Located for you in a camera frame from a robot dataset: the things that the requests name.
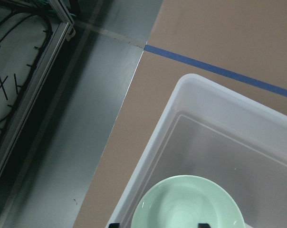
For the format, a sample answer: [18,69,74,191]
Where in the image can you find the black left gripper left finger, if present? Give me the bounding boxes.
[109,223,120,228]

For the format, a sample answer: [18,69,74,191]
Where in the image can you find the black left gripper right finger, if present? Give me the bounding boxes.
[198,223,209,228]

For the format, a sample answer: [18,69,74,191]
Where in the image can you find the green ceramic bowl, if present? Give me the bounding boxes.
[131,175,246,228]

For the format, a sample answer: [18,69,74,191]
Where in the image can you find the translucent plastic box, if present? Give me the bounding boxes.
[107,74,287,228]

